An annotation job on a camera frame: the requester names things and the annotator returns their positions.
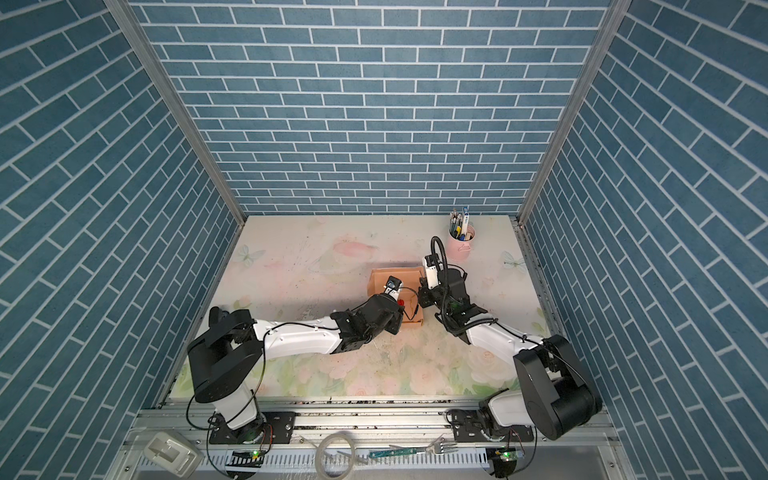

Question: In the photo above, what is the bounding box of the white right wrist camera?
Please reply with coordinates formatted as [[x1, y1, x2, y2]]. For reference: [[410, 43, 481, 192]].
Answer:
[[423, 253, 439, 289]]

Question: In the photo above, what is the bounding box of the green handled fork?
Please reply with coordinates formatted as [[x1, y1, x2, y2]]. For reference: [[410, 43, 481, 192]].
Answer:
[[368, 436, 458, 460]]

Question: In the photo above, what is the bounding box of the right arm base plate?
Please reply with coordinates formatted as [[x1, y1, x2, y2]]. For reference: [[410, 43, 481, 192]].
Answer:
[[444, 409, 534, 443]]

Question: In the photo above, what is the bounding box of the aluminium front rail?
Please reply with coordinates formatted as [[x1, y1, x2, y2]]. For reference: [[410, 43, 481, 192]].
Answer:
[[122, 397, 619, 448]]

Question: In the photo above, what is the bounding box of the pink metal pen cup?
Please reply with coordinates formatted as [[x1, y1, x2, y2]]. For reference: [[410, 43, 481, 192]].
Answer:
[[445, 225, 475, 262]]

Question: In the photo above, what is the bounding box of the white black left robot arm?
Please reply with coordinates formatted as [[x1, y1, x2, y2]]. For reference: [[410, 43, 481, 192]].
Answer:
[[187, 293, 404, 430]]

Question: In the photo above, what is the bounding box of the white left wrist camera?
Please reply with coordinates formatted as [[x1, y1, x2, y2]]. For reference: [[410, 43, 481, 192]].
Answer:
[[384, 276, 402, 300]]

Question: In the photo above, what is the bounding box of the aluminium left corner post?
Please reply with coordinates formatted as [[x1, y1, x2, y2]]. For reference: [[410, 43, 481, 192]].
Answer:
[[104, 0, 246, 227]]

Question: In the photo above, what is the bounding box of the white plastic holder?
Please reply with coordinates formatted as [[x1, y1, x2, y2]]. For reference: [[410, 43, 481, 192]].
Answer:
[[143, 431, 203, 478]]

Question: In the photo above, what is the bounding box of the aluminium corner post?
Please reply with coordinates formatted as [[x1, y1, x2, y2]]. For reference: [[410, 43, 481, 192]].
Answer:
[[104, 0, 246, 227], [517, 0, 631, 226]]

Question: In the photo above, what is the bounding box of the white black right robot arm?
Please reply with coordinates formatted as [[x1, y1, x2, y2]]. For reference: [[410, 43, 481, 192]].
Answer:
[[418, 266, 603, 440]]

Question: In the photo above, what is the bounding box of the aluminium right corner post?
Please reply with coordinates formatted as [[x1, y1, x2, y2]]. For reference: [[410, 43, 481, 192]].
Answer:
[[517, 0, 631, 226]]

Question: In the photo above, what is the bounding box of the white labelled marker pen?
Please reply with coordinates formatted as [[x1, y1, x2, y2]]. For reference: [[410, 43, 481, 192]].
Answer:
[[459, 207, 470, 241]]

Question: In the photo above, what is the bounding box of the peach cardboard paper box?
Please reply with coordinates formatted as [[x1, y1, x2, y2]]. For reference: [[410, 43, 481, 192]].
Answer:
[[367, 266, 425, 327]]

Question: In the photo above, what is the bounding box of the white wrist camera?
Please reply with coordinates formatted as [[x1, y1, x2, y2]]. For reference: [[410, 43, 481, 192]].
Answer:
[[384, 276, 402, 300], [423, 253, 439, 289]]

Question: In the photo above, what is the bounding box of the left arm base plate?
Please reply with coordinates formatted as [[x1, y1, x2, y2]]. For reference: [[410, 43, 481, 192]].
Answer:
[[209, 412, 296, 446]]

